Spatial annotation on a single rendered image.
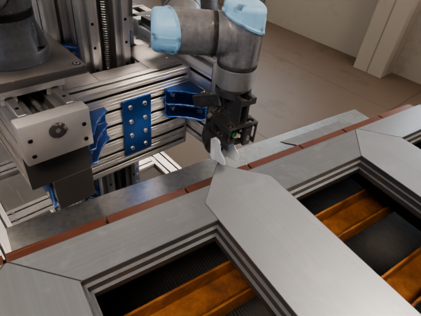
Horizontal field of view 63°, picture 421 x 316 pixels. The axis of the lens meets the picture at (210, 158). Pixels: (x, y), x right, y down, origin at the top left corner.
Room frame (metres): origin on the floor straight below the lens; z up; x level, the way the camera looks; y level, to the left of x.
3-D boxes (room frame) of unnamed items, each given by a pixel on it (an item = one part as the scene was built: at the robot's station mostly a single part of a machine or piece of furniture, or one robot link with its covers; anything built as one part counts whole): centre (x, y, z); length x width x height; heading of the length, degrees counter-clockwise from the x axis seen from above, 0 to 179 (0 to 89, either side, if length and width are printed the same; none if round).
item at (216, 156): (0.59, -0.02, 0.89); 0.06 x 0.03 x 0.09; 38
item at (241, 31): (0.61, -0.02, 1.16); 0.09 x 0.08 x 0.11; 100
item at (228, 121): (0.60, -0.03, 1.00); 0.09 x 0.08 x 0.12; 38
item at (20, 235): (0.81, -0.12, 0.66); 1.30 x 0.20 x 0.03; 128
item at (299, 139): (1.00, -0.41, 0.70); 0.39 x 0.12 x 0.04; 128
